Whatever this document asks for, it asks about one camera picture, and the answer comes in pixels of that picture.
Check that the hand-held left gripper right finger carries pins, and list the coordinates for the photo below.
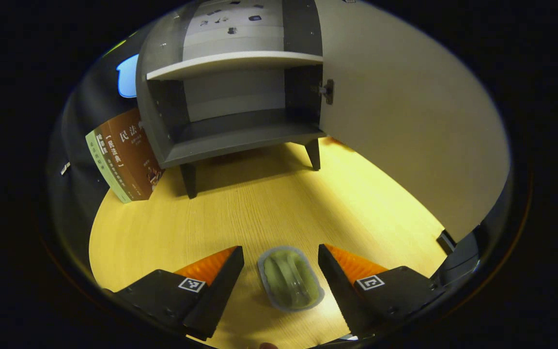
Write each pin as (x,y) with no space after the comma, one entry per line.
(342,295)

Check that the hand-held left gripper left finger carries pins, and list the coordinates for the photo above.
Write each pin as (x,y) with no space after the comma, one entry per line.
(213,295)

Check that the green coaster with grey rim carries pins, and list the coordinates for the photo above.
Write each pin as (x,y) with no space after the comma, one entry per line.
(271,278)

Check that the beige cabinet door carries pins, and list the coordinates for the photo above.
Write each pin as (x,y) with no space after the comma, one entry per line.
(405,121)

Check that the metal door hinge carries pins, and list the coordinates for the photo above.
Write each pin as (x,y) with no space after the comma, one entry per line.
(328,91)

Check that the white cabinet shelf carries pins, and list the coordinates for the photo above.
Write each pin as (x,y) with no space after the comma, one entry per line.
(230,62)

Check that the green book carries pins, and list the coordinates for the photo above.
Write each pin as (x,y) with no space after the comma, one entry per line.
(107,169)

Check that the brown book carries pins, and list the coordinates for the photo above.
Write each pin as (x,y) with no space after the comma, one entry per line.
(131,145)

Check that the white clip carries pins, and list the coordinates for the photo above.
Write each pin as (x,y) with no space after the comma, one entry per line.
(65,168)

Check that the black backdrop cloth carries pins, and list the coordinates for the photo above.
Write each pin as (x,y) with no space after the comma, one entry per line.
(73,145)

